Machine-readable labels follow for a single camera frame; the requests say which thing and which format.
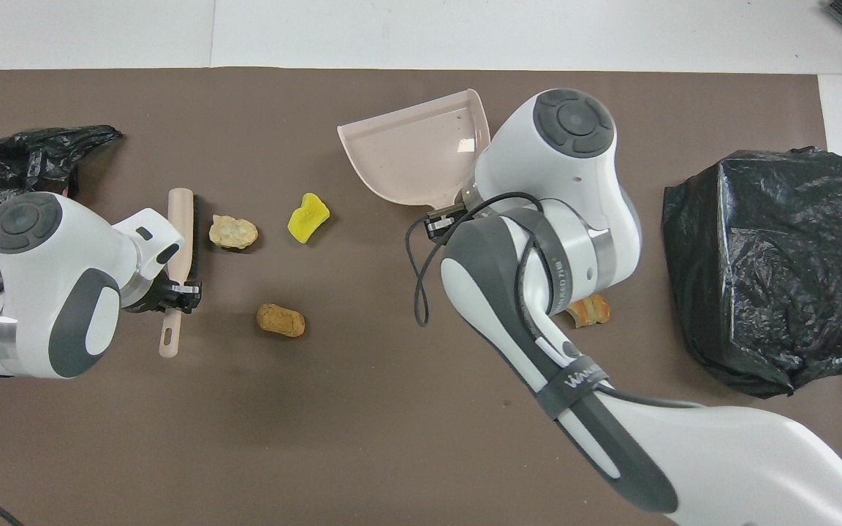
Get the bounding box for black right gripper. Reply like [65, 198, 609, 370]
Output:
[425, 205, 470, 240]

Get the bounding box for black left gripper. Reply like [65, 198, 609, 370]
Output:
[127, 272, 202, 315]

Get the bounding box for beige plastic dustpan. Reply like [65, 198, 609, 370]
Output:
[337, 88, 491, 214]

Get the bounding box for beige brush black bristles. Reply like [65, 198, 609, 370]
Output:
[158, 188, 201, 360]

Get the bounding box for rounded beige sponge chunk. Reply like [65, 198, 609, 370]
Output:
[209, 215, 259, 251]

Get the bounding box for brown sponge chunk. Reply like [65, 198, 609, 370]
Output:
[257, 304, 306, 338]

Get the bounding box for yellow sponge piece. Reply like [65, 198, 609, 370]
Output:
[287, 193, 331, 245]

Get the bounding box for orange striped sponge piece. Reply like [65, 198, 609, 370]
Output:
[566, 293, 612, 329]

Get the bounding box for pink bin in black bag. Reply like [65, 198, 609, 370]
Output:
[0, 125, 124, 278]

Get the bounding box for brown paper table mat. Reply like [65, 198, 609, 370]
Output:
[0, 68, 842, 526]

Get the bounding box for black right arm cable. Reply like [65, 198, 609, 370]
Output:
[405, 191, 550, 344]

